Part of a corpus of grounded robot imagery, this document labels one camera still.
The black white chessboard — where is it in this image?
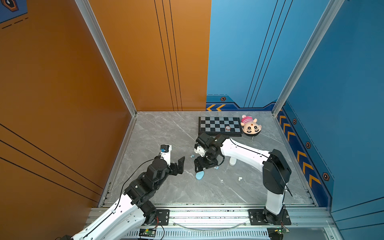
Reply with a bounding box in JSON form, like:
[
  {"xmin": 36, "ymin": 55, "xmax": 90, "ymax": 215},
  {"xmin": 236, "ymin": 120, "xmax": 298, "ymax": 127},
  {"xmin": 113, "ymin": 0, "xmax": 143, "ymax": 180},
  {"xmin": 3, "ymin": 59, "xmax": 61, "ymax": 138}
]
[{"xmin": 198, "ymin": 117, "xmax": 242, "ymax": 137}]

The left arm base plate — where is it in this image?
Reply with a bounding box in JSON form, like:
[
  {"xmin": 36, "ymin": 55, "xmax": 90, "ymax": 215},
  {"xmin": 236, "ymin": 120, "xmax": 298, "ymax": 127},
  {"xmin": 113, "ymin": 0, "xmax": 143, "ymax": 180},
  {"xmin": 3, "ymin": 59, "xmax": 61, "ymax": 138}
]
[{"xmin": 144, "ymin": 209, "xmax": 170, "ymax": 227}]

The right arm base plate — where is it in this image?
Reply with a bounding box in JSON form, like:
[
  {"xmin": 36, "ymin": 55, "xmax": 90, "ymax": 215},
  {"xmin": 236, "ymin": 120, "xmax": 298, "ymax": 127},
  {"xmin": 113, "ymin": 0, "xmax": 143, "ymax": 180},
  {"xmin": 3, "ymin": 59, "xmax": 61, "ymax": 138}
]
[{"xmin": 248, "ymin": 209, "xmax": 292, "ymax": 226}]

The aluminium corner post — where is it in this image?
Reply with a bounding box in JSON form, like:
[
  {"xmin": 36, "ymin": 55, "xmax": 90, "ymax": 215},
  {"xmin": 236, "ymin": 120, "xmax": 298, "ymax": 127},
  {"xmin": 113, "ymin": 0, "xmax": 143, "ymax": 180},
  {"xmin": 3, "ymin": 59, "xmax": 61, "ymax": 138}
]
[
  {"xmin": 272, "ymin": 0, "xmax": 345, "ymax": 117},
  {"xmin": 75, "ymin": 0, "xmax": 137, "ymax": 117}
]

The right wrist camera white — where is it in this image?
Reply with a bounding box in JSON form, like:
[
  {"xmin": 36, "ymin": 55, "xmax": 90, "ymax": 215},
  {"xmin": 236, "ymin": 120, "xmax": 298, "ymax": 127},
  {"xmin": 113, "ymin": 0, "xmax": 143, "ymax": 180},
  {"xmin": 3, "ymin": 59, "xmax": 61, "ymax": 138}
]
[{"xmin": 194, "ymin": 144, "xmax": 206, "ymax": 157}]

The circuit board right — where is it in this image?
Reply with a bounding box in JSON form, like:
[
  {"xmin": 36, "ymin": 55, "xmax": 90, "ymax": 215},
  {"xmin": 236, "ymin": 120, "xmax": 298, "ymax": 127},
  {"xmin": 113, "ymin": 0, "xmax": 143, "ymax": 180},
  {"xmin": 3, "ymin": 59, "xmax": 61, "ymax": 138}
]
[{"xmin": 275, "ymin": 226, "xmax": 290, "ymax": 235}]

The light blue earbud case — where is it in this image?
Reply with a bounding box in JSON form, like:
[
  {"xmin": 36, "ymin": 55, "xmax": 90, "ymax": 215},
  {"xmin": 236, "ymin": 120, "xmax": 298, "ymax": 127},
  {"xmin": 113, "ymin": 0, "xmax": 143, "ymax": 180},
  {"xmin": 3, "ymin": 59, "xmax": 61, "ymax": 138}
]
[{"xmin": 196, "ymin": 171, "xmax": 205, "ymax": 180}]

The right aluminium corner post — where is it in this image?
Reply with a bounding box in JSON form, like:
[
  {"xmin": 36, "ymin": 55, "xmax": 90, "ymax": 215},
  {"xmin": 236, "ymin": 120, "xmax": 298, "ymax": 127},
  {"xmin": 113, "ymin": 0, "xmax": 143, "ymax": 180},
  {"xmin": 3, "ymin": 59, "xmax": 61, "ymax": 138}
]
[{"xmin": 272, "ymin": 0, "xmax": 345, "ymax": 117}]

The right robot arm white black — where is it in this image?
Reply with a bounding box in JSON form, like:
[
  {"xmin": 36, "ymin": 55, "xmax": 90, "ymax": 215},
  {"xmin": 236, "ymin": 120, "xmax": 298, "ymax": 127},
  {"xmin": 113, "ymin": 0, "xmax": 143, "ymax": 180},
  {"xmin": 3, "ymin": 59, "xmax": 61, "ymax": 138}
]
[{"xmin": 194, "ymin": 133, "xmax": 292, "ymax": 226}]

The left aluminium corner post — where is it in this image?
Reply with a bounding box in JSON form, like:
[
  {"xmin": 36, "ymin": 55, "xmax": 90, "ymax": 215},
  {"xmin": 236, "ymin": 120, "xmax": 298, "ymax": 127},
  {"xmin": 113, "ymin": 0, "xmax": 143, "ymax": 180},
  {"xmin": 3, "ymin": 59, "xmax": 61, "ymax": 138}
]
[{"xmin": 75, "ymin": 0, "xmax": 137, "ymax": 117}]

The green circuit board left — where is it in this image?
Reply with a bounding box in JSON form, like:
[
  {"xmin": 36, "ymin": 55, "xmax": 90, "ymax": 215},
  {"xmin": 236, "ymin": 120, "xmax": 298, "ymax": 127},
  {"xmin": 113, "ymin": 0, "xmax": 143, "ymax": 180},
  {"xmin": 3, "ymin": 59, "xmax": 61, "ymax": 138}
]
[{"xmin": 138, "ymin": 229, "xmax": 157, "ymax": 240}]

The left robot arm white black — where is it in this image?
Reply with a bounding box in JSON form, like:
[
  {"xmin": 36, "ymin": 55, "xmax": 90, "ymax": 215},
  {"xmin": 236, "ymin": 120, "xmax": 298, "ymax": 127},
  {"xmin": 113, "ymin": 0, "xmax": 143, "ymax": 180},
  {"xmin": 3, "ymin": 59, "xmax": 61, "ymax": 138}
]
[{"xmin": 67, "ymin": 156, "xmax": 185, "ymax": 240}]

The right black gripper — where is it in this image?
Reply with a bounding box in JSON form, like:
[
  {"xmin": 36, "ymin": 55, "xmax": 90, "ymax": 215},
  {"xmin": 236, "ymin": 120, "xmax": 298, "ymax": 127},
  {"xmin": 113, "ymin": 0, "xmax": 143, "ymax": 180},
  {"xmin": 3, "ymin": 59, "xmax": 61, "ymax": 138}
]
[{"xmin": 192, "ymin": 148, "xmax": 218, "ymax": 173}]

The white earbud case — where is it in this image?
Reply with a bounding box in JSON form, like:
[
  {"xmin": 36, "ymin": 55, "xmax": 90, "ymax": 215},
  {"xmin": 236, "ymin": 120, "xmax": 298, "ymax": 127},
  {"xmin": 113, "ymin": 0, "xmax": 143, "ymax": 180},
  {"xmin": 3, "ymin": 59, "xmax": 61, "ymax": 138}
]
[{"xmin": 229, "ymin": 157, "xmax": 237, "ymax": 166}]

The pink plush doll head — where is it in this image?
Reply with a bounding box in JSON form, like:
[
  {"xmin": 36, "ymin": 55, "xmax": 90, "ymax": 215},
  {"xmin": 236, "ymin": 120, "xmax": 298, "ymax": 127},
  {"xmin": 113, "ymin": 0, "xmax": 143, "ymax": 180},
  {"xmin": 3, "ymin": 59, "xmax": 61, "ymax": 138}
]
[{"xmin": 240, "ymin": 115, "xmax": 262, "ymax": 136}]

